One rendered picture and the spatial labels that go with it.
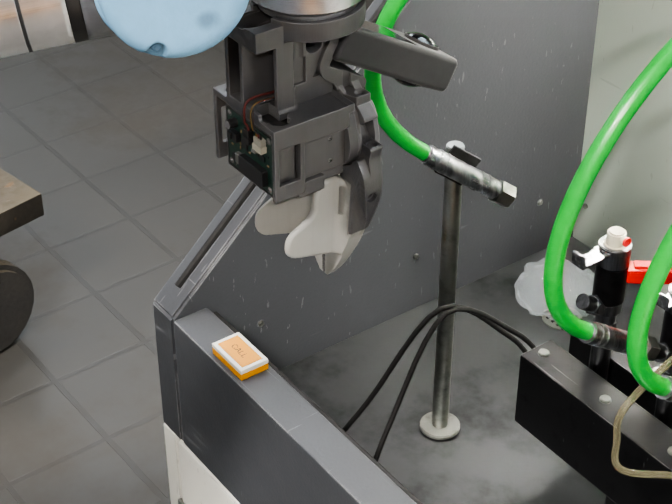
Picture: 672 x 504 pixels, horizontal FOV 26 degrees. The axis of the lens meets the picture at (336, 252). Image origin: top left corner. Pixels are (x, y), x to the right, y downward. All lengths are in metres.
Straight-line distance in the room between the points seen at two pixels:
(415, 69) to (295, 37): 0.11
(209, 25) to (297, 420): 0.65
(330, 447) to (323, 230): 0.33
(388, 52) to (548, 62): 0.65
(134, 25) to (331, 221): 0.32
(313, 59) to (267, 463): 0.53
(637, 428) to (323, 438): 0.27
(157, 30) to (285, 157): 0.23
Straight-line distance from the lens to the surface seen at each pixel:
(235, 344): 1.35
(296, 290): 1.48
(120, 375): 2.84
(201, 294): 1.41
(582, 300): 1.25
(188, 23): 0.70
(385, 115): 1.20
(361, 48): 0.92
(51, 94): 3.79
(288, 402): 1.31
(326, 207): 0.96
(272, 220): 0.99
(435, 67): 0.98
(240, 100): 0.91
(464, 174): 1.25
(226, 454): 1.42
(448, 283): 1.34
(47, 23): 0.71
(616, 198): 1.67
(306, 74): 0.91
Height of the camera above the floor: 1.81
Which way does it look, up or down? 35 degrees down
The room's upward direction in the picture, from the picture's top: straight up
